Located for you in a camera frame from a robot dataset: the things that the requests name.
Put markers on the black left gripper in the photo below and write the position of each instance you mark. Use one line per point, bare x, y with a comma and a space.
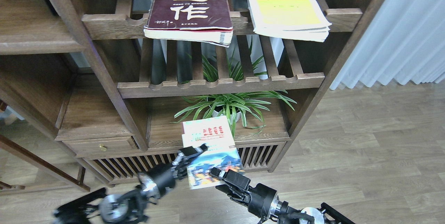
162, 178

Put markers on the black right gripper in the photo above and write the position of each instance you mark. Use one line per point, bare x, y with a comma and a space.
262, 201

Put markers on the small white landscape-cover book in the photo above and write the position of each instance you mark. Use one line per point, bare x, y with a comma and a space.
221, 152

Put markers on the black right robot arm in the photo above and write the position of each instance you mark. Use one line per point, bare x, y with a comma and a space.
323, 215

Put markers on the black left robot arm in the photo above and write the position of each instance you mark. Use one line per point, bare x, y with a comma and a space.
129, 208

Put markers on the green spider plant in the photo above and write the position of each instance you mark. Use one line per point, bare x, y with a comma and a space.
245, 106

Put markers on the brass drawer knob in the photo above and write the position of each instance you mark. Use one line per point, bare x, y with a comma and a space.
102, 148

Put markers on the dark wooden bookshelf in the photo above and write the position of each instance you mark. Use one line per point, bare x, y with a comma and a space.
83, 74

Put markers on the dark red book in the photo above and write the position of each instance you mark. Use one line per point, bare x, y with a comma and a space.
190, 20

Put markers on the yellow-green cover book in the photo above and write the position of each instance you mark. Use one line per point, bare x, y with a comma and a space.
289, 19

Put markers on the white curtain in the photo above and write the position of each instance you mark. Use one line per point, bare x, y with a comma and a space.
405, 42

